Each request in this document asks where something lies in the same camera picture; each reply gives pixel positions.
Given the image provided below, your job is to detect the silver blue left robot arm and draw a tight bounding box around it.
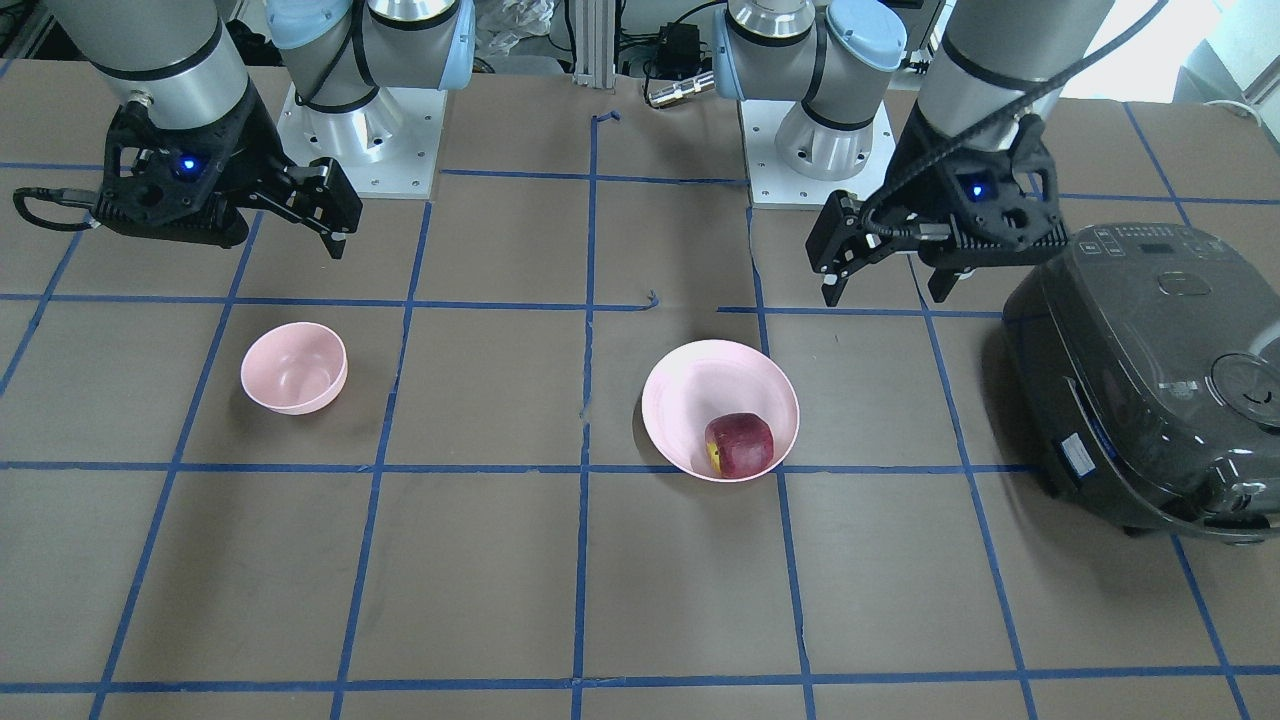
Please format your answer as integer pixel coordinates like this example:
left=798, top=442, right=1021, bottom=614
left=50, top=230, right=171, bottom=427
left=710, top=1, right=1112, bottom=306

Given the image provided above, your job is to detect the pink plate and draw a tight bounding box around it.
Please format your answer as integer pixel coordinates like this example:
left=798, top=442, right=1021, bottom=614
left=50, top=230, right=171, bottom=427
left=640, top=340, right=800, bottom=482

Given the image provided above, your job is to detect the pink bowl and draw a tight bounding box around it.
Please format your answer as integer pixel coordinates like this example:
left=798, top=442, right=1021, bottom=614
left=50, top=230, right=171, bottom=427
left=239, top=322, right=349, bottom=416

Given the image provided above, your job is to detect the red apple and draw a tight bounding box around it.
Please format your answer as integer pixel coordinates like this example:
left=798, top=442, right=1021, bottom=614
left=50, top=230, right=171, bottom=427
left=704, top=413, right=774, bottom=480

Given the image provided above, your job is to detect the aluminium frame post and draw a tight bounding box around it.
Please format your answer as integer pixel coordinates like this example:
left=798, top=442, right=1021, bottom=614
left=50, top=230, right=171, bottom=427
left=567, top=0, right=620, bottom=91

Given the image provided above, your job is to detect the dark grey rice cooker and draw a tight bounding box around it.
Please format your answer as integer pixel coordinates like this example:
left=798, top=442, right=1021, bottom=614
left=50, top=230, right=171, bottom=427
left=1004, top=223, right=1279, bottom=544

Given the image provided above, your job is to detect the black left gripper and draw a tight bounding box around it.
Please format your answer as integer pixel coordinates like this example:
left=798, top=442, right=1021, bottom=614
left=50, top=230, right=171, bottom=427
left=806, top=108, right=1069, bottom=307

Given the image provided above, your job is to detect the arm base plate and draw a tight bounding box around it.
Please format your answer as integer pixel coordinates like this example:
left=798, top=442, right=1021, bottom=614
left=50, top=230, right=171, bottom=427
left=276, top=87, right=451, bottom=200
left=739, top=100, right=896, bottom=210

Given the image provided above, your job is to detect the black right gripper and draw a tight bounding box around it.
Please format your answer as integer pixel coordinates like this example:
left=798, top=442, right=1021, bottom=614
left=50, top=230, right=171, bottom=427
left=90, top=100, right=364, bottom=260

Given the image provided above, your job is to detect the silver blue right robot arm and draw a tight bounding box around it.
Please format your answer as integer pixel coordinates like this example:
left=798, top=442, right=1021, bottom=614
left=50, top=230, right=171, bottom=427
left=12, top=1, right=476, bottom=260

